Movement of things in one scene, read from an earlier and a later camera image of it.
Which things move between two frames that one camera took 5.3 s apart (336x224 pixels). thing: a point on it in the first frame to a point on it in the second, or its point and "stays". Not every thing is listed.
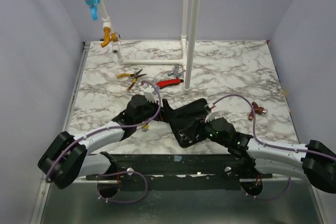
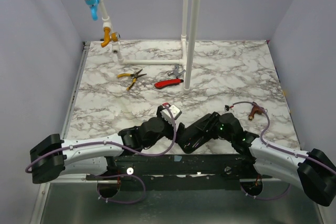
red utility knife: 164,83 stays
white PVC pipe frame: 188,51 stays
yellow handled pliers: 135,75 stays
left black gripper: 164,113 to 170,135
